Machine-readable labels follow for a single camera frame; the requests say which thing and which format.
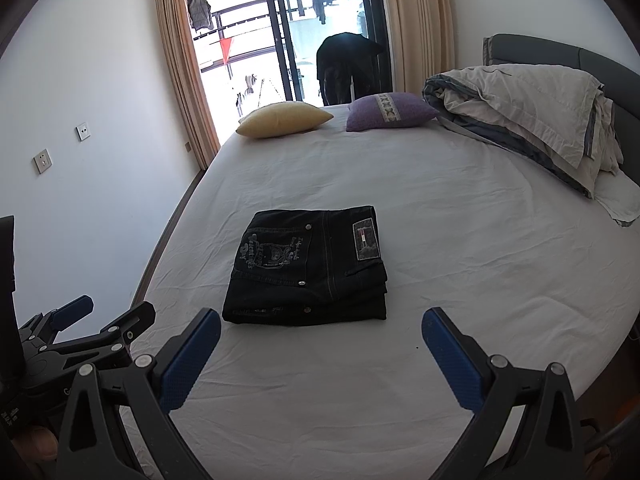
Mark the yellow pillow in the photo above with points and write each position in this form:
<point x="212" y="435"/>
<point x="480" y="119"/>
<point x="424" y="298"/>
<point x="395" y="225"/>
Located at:
<point x="282" y="119"/>

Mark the purple patterned pillow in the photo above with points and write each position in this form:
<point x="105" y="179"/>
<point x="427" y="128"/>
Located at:
<point x="389" y="110"/>

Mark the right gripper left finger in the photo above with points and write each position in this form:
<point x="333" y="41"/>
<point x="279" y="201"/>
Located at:
<point x="93" y="443"/>

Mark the beige curtain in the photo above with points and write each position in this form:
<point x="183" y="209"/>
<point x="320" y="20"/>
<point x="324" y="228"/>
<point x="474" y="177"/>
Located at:
<point x="185" y="77"/>
<point x="421" y="41"/>

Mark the left beige curtain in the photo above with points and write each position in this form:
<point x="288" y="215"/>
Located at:
<point x="185" y="77"/>

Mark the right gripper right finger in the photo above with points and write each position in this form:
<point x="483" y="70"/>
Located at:
<point x="525" y="423"/>

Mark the white bed mattress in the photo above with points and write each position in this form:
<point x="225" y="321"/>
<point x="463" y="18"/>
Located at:
<point x="530" y="268"/>

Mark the black denim jeans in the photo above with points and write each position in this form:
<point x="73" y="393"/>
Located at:
<point x="307" y="268"/>

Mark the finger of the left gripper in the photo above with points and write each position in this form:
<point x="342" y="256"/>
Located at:
<point x="108" y="347"/>
<point x="44" y="327"/>

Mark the black clothes on chair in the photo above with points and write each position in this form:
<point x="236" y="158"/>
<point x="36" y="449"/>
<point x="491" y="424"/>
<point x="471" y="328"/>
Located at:
<point x="347" y="68"/>

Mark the grey folded duvet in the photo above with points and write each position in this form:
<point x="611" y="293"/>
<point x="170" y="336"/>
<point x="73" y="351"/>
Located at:
<point x="553" y="115"/>

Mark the white wall socket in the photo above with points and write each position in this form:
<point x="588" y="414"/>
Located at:
<point x="42" y="161"/>

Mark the dark grey headboard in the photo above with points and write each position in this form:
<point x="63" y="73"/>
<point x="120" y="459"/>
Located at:
<point x="621" y="84"/>

